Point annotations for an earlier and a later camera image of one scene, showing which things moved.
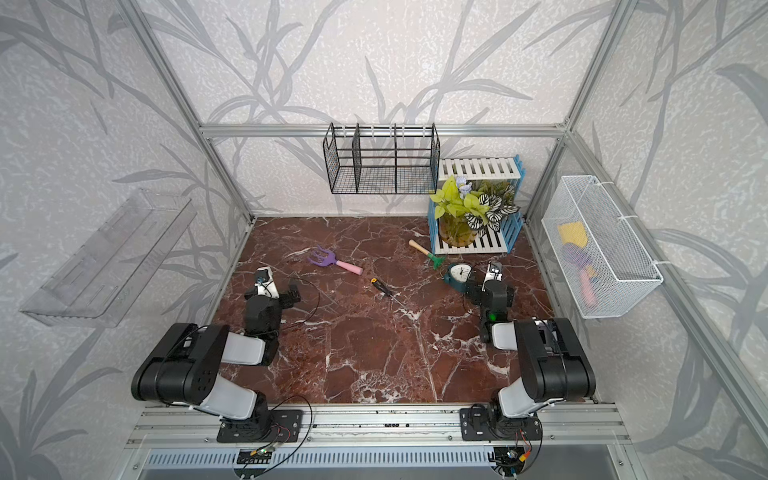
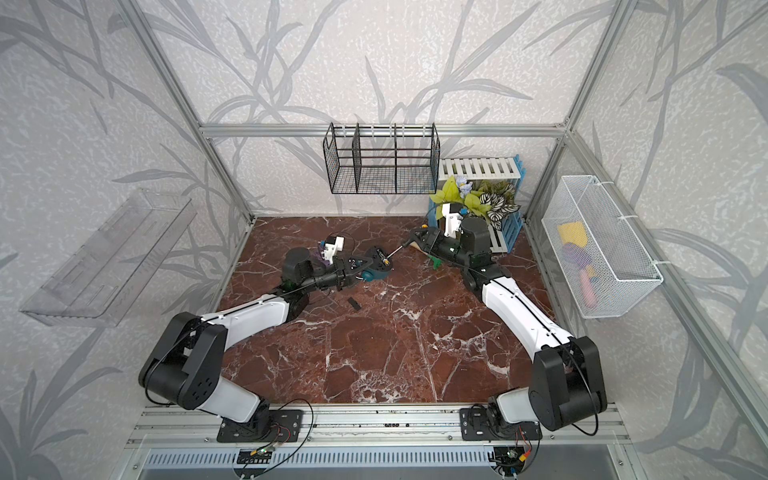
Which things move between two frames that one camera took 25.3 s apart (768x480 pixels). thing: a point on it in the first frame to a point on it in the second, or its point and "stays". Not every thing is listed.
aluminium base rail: (374, 425) stays
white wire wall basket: (603, 262) stays
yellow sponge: (573, 232) stays
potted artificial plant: (467, 210) stays
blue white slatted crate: (512, 171) stays
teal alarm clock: (457, 276) to (377, 270)
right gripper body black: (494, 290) to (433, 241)
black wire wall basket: (382, 158) stays
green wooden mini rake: (436, 261) stays
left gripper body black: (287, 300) to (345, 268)
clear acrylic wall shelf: (98, 286) stays
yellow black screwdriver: (382, 287) to (384, 258)
